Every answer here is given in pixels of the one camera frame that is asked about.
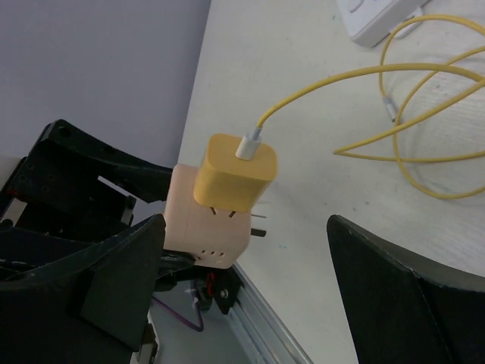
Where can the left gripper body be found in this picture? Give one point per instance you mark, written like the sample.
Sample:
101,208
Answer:
50,211

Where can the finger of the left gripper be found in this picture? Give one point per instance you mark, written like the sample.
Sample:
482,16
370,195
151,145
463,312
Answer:
60,141

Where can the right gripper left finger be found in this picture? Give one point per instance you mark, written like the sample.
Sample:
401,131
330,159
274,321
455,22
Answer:
64,301

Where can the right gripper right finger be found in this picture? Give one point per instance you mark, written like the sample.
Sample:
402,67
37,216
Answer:
403,307

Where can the beige cube socket adapter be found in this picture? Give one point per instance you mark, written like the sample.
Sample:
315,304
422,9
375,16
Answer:
215,238

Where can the yellow charger plug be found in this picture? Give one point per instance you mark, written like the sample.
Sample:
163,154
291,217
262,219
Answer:
234,173

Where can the white power strip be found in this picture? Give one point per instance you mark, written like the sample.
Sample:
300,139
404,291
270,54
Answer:
367,22

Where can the aluminium rail frame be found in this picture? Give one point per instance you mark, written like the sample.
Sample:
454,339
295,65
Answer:
261,333

